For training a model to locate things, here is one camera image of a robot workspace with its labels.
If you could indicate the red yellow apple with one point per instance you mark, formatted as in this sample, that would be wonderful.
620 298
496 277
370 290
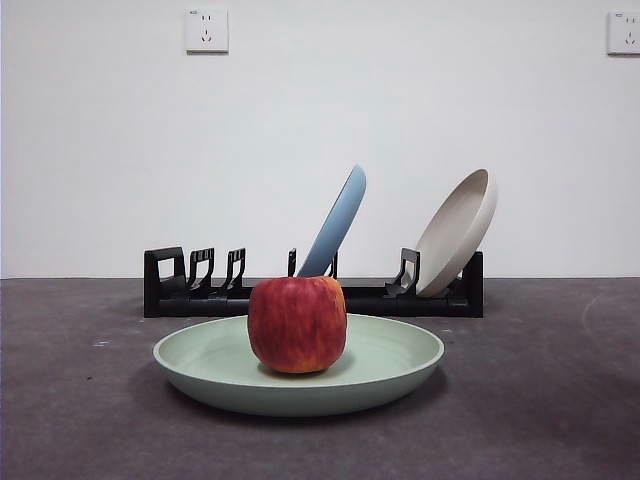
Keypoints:
297 325

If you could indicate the green plate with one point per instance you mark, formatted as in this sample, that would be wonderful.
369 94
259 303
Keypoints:
390 370

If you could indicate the blue plate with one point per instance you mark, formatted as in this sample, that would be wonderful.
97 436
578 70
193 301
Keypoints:
337 225

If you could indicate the black plate rack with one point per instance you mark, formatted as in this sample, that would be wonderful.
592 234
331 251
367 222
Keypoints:
425 306

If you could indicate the white plate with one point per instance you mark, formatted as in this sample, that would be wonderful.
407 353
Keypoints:
460 235

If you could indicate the white wall socket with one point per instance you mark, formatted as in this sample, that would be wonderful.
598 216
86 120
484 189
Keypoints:
625 32
207 30

